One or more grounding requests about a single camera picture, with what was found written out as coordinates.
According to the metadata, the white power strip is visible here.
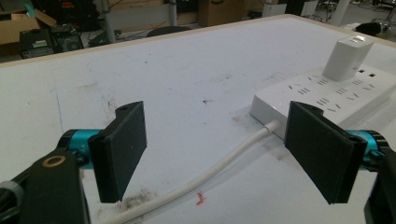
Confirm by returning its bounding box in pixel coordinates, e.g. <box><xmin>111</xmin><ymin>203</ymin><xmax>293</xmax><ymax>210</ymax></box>
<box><xmin>249</xmin><ymin>63</ymin><xmax>396</xmax><ymax>141</ymax></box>

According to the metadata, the white charger adapter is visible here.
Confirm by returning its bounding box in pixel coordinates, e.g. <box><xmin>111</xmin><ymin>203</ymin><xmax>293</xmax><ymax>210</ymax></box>
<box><xmin>321</xmin><ymin>35</ymin><xmax>375</xmax><ymax>83</ymax></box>

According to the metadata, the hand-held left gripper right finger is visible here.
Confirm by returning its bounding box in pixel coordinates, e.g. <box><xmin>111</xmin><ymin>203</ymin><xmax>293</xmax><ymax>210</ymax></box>
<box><xmin>284</xmin><ymin>100</ymin><xmax>368</xmax><ymax>205</ymax></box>

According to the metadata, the small black object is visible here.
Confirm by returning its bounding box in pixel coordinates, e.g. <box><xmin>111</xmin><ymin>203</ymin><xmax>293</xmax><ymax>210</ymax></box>
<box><xmin>354</xmin><ymin>21</ymin><xmax>383</xmax><ymax>36</ymax></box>

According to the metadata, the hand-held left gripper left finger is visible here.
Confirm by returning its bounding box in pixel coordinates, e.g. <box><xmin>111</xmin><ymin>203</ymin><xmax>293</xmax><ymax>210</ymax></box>
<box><xmin>88</xmin><ymin>100</ymin><xmax>148</xmax><ymax>203</ymax></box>

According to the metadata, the white power strip cable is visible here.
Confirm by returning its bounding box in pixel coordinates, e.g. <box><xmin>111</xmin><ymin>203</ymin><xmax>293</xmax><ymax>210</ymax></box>
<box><xmin>101</xmin><ymin>119</ymin><xmax>281</xmax><ymax>224</ymax></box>

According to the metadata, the white-legged wooden desk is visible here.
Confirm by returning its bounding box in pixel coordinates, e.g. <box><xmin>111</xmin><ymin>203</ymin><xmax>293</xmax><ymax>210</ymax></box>
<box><xmin>99</xmin><ymin>0</ymin><xmax>180</xmax><ymax>45</ymax></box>

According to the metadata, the black computer tower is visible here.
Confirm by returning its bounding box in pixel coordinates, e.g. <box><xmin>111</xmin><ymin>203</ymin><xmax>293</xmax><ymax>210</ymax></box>
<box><xmin>50</xmin><ymin>23</ymin><xmax>85</xmax><ymax>53</ymax></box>
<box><xmin>19</xmin><ymin>28</ymin><xmax>56</xmax><ymax>60</ymax></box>

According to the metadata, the large cardboard box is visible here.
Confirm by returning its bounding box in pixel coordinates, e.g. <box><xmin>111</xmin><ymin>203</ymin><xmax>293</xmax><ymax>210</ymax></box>
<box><xmin>198</xmin><ymin>0</ymin><xmax>246</xmax><ymax>28</ymax></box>

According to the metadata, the black round stool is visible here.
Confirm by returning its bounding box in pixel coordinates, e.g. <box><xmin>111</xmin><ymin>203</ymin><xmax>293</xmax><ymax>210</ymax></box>
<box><xmin>146</xmin><ymin>25</ymin><xmax>193</xmax><ymax>38</ymax></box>

